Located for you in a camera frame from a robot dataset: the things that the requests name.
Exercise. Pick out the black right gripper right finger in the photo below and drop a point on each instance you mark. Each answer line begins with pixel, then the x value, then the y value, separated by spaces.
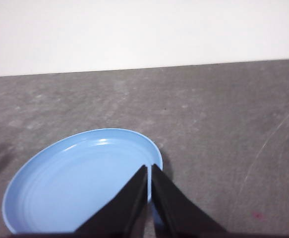
pixel 179 213

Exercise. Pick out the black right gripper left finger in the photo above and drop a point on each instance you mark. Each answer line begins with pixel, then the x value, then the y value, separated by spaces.
pixel 119 213

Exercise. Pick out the blue plate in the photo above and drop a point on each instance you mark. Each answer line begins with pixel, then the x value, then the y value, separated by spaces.
pixel 72 178

